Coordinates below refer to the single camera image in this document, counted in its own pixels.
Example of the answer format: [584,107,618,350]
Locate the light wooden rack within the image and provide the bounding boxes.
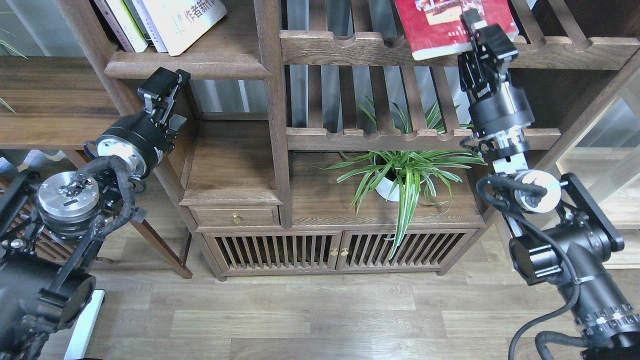
[550,73,640,269]

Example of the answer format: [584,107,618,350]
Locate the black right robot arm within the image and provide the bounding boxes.
[458,7,640,360]

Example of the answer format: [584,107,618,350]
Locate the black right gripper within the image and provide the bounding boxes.
[458,7,535,139]

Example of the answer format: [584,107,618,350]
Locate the green spider plant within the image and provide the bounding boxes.
[322,96,506,259]

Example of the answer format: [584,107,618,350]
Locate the dark wooden bookshelf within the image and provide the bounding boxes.
[57,0,640,282]

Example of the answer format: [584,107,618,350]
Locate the green leaves at left edge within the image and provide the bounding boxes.
[0,39,28,114]

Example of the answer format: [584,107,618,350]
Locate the red book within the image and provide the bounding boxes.
[394,0,519,61]

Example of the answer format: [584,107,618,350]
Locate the white book with blue text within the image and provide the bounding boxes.
[142,0,227,57]

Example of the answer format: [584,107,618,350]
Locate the pale purple book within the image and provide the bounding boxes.
[125,0,168,53]

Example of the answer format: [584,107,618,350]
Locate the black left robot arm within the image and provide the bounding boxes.
[0,67,191,360]

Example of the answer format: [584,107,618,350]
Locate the white plant pot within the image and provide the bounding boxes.
[375,176,401,203]

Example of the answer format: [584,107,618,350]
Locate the white spine book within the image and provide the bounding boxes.
[94,0,148,53]

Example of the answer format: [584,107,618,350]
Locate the brass drawer knob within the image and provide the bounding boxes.
[231,212,243,224]

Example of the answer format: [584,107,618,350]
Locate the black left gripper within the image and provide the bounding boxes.
[83,67,192,179]

